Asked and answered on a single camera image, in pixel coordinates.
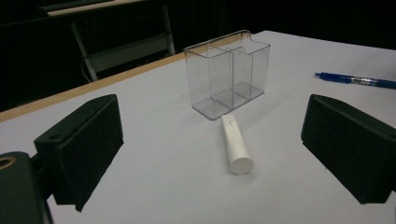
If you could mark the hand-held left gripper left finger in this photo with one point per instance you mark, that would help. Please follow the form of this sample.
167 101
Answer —
84 146

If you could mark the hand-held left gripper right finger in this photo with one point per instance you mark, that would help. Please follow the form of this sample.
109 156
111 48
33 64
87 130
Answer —
351 146

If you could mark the blue pen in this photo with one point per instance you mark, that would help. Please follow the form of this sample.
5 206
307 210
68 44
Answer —
339 77

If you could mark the thick white cylinder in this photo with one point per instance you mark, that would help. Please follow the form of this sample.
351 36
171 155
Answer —
236 146

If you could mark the clear plastic divided container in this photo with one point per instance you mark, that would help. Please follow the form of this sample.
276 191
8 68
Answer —
218 77

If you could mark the wooden table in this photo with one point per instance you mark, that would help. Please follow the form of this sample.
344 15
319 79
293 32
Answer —
93 86

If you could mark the white board sheet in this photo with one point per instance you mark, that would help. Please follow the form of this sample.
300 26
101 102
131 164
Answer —
155 140

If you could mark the white metal desk frame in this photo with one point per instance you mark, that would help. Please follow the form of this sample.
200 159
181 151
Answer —
130 51

